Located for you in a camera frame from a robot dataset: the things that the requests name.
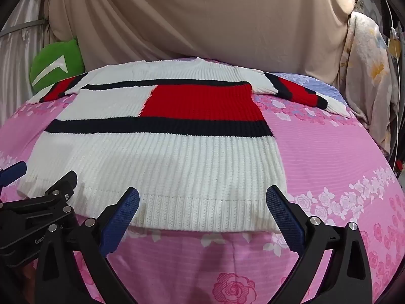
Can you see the grey metal rod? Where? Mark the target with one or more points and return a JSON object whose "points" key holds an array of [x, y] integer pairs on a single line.
{"points": [[23, 25]]}

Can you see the silver satin curtain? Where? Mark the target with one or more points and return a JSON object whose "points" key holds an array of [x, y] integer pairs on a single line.
{"points": [[15, 69]]}

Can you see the beige curtain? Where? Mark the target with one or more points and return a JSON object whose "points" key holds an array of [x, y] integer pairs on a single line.
{"points": [[202, 15]]}

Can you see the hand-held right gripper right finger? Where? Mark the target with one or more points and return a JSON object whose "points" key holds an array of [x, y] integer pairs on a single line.
{"points": [[284, 220]]}

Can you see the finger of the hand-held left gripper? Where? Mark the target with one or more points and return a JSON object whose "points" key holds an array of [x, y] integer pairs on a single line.
{"points": [[12, 172], [65, 186]]}

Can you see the white red navy knit sweater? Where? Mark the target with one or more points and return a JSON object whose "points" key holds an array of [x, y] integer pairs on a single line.
{"points": [[177, 152]]}

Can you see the pink floral bed sheet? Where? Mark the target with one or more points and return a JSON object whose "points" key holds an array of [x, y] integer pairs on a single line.
{"points": [[332, 164]]}

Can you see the cream floral cloth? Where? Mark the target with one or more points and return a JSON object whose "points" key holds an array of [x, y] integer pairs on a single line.
{"points": [[367, 69]]}

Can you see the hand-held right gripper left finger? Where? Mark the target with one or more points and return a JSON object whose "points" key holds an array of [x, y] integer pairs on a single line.
{"points": [[121, 218]]}

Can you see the green plush pillow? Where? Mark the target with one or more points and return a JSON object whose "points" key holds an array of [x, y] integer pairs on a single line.
{"points": [[52, 66]]}

